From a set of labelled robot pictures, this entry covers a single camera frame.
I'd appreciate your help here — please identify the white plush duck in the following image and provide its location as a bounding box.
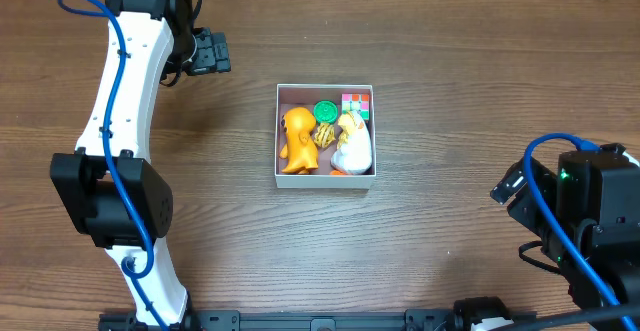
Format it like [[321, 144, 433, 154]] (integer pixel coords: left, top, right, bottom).
[[330, 111, 373, 175]]

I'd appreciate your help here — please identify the orange dinosaur toy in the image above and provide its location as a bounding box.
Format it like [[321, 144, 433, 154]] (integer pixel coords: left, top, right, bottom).
[[279, 107, 318, 174]]

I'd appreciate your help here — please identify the multicoloured puzzle cube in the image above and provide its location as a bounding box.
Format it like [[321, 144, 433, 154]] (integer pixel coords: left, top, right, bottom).
[[341, 93, 371, 122]]

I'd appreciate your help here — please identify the green lattice wheel toy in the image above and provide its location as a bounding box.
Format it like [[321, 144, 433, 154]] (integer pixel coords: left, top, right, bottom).
[[313, 100, 339, 124]]

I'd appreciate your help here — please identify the white box pink interior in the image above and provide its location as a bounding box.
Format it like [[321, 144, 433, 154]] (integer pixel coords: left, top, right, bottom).
[[274, 84, 376, 189]]

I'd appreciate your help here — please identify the gold lattice wheel toy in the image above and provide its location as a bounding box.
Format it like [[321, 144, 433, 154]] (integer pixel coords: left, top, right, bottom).
[[314, 123, 336, 148]]

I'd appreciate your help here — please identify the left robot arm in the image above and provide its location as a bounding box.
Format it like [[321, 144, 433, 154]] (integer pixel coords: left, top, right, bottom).
[[50, 0, 231, 330]]

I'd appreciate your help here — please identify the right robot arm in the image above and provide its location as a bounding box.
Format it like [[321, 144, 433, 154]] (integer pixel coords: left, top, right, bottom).
[[490, 143, 639, 310]]

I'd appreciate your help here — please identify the thick black cable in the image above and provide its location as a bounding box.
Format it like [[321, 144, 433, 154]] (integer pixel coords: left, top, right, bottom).
[[492, 301, 640, 331]]

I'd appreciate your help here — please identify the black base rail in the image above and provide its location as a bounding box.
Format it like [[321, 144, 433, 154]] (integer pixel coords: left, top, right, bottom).
[[97, 308, 539, 331]]

